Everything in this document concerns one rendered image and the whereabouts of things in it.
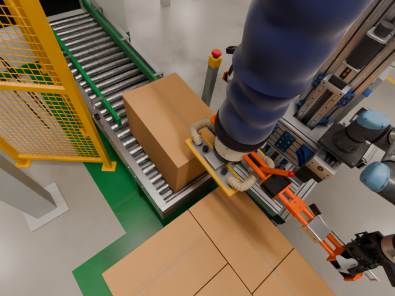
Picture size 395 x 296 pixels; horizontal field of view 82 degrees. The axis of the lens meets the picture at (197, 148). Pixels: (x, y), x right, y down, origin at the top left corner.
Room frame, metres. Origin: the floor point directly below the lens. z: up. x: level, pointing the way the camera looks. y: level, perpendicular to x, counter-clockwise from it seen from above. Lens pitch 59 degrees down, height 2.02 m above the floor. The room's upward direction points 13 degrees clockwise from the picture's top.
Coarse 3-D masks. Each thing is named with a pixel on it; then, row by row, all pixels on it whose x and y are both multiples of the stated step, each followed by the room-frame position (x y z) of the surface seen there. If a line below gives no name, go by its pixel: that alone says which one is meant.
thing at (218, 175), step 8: (192, 144) 0.57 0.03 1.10; (200, 144) 0.58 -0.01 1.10; (208, 144) 0.59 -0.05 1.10; (192, 152) 0.54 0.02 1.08; (200, 152) 0.54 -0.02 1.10; (208, 152) 0.55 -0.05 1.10; (200, 160) 0.50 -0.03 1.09; (208, 168) 0.47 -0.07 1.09; (224, 168) 0.48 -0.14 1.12; (216, 176) 0.44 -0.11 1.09; (224, 176) 0.45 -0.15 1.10; (224, 184) 0.41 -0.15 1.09; (232, 192) 0.39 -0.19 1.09
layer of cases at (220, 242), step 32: (224, 192) 0.60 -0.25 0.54; (192, 224) 0.34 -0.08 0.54; (224, 224) 0.38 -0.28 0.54; (256, 224) 0.43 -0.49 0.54; (128, 256) 0.08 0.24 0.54; (160, 256) 0.12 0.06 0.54; (192, 256) 0.16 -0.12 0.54; (224, 256) 0.20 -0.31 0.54; (256, 256) 0.24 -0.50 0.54; (288, 256) 0.29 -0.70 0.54; (128, 288) -0.07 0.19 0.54; (160, 288) -0.03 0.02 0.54; (192, 288) 0.00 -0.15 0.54; (224, 288) 0.04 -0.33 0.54; (256, 288) 0.07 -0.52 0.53; (288, 288) 0.11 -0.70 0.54; (320, 288) 0.15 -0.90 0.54
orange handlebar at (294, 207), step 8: (248, 160) 0.49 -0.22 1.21; (256, 168) 0.46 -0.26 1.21; (264, 176) 0.44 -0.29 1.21; (288, 192) 0.39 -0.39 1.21; (288, 200) 0.36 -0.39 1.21; (296, 200) 0.36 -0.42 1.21; (288, 208) 0.33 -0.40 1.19; (296, 208) 0.33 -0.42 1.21; (304, 208) 0.34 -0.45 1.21; (296, 216) 0.31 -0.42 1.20; (312, 216) 0.32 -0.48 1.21; (304, 224) 0.28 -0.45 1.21; (336, 240) 0.25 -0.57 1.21; (328, 248) 0.21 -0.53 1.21
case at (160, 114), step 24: (144, 96) 0.92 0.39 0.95; (168, 96) 0.97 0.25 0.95; (192, 96) 1.02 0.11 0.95; (144, 120) 0.75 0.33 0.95; (168, 120) 0.79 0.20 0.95; (192, 120) 0.83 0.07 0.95; (144, 144) 0.75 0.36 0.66; (168, 144) 0.63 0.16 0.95; (168, 168) 0.56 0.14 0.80; (192, 168) 0.59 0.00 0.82
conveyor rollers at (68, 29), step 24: (72, 24) 1.98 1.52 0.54; (96, 24) 2.08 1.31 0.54; (72, 48) 1.64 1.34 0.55; (96, 48) 1.72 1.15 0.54; (120, 48) 1.80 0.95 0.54; (72, 72) 1.36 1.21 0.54; (96, 72) 1.43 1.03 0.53; (120, 72) 1.51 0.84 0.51; (120, 96) 1.23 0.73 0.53; (144, 168) 0.63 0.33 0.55
